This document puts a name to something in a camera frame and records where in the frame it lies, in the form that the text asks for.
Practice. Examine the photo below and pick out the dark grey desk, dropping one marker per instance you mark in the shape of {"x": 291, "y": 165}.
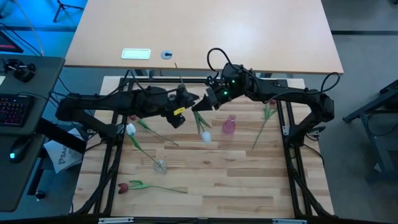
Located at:
{"x": 18, "y": 186}

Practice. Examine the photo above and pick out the pink glass vase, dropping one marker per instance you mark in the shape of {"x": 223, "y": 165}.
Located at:
{"x": 229, "y": 127}

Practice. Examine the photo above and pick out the black aluminium frame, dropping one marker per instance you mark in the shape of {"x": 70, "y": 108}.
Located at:
{"x": 196, "y": 80}

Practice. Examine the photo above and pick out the large beige table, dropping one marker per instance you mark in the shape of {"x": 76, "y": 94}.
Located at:
{"x": 217, "y": 31}

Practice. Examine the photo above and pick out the clear glass vase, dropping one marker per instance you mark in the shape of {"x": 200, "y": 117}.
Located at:
{"x": 160, "y": 168}

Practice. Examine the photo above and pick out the white rectangular cover plate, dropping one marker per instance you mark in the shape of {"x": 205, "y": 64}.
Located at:
{"x": 136, "y": 53}

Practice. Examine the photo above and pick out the black computer mouse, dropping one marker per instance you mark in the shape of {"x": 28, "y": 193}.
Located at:
{"x": 20, "y": 149}

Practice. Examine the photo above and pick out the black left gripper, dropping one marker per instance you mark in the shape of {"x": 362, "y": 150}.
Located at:
{"x": 178, "y": 99}

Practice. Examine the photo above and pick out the black tripod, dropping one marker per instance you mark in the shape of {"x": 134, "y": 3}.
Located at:
{"x": 61, "y": 3}

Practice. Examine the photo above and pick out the red artificial tulip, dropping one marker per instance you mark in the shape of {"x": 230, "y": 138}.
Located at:
{"x": 266, "y": 113}
{"x": 123, "y": 188}
{"x": 143, "y": 124}

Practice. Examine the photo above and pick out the silver frame bracket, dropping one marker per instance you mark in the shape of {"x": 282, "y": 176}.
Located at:
{"x": 289, "y": 221}
{"x": 115, "y": 220}

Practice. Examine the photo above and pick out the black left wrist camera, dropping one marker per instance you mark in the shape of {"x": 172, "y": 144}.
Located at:
{"x": 176, "y": 120}

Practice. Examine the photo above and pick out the small black knob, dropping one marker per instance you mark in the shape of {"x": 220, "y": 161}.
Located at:
{"x": 39, "y": 195}

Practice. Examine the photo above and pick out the white artificial tulip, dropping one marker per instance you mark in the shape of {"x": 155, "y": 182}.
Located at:
{"x": 206, "y": 137}
{"x": 131, "y": 129}

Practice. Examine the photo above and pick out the black camera clamp mount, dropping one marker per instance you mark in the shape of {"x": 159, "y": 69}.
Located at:
{"x": 21, "y": 73}

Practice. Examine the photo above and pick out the silver corner plate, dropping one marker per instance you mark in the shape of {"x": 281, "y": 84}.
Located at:
{"x": 287, "y": 129}
{"x": 120, "y": 128}

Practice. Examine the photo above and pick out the black backlit keyboard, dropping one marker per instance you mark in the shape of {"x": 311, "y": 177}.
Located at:
{"x": 14, "y": 110}

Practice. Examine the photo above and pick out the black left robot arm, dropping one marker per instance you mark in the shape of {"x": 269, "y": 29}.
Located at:
{"x": 102, "y": 102}

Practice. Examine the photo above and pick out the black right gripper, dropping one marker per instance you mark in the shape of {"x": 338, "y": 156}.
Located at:
{"x": 222, "y": 91}

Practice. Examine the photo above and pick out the black frame clamp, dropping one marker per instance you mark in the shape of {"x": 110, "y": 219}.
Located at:
{"x": 151, "y": 74}

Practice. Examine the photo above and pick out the black monitor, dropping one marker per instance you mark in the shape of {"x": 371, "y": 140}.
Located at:
{"x": 7, "y": 43}

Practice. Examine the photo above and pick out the white printed paper sheet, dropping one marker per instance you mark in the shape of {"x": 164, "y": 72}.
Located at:
{"x": 62, "y": 155}

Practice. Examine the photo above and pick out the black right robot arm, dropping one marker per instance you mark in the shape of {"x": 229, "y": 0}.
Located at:
{"x": 280, "y": 91}

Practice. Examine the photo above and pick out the dark metal stand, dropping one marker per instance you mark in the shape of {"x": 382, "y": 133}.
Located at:
{"x": 382, "y": 99}

